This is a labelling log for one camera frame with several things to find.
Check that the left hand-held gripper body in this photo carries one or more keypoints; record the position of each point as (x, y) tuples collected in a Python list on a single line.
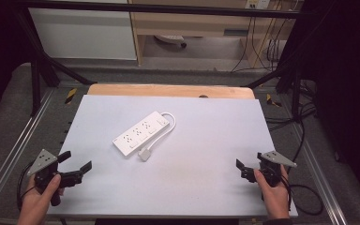
[(45, 170)]

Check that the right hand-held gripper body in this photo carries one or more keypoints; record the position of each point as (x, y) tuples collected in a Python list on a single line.
[(272, 168)]

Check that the person's right hand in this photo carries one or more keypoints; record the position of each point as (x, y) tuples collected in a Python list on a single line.
[(273, 197)]

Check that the person's left hand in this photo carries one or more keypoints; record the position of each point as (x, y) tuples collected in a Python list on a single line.
[(37, 203)]

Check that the yellow black tape strip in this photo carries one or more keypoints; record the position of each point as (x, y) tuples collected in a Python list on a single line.
[(70, 95), (272, 100)]

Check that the white plug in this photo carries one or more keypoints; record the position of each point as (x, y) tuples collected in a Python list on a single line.
[(144, 154)]

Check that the white power strip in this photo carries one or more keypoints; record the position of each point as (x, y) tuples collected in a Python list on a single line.
[(140, 132)]

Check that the wooden table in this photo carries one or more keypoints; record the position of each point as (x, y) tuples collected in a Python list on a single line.
[(168, 91)]

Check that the white cabinet panel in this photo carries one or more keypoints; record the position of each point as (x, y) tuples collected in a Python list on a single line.
[(81, 34)]

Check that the light wooden desk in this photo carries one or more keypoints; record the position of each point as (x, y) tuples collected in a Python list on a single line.
[(193, 26)]

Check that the aluminium floor rail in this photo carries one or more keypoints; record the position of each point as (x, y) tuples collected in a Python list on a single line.
[(15, 146), (322, 175)]

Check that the white wall socket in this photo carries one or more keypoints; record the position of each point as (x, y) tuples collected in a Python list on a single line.
[(258, 3)]

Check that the black metal frame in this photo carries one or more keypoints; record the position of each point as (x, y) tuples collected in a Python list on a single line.
[(156, 8)]

